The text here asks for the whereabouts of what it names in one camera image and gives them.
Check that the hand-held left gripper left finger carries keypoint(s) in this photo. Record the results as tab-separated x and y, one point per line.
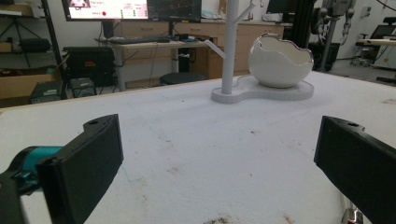
82	174

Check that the dark computer monitor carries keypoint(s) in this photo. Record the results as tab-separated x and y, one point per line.
174	10

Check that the small black electronics box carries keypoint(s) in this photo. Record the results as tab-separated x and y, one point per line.
46	92

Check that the white tree-shaped stand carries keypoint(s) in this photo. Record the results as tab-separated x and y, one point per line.
246	84

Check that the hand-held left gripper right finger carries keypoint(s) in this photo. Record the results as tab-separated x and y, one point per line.
358	161

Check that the light wooden desk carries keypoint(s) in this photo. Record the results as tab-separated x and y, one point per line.
149	49

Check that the white eggshell-shaped bowl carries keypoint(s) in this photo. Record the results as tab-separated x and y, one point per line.
279	60

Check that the black equipment case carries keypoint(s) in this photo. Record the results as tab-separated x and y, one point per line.
88	65

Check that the black round stool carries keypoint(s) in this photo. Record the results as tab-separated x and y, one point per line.
182	78

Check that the black keyboard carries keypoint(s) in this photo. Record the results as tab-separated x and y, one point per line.
138	39

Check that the black metal shelf rack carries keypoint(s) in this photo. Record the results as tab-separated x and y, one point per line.
29	40

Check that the wooden cabinet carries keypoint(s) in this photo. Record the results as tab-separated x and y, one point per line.
199	46

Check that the cardboard box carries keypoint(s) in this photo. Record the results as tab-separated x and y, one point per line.
26	84

